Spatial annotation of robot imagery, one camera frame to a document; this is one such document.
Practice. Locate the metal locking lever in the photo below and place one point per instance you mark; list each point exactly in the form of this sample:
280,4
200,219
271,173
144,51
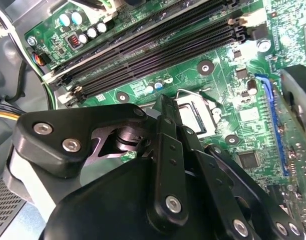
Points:
189,92

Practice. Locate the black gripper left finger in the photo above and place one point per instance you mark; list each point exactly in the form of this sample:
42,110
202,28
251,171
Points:
55,127

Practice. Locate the silver CPU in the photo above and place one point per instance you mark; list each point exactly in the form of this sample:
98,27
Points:
186,115

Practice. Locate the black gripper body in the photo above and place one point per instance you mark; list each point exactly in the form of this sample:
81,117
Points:
105,212

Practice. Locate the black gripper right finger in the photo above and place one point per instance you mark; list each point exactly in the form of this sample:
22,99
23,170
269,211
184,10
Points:
218,182

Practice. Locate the metal socket cover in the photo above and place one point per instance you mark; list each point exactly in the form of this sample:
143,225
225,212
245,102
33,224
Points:
210,121

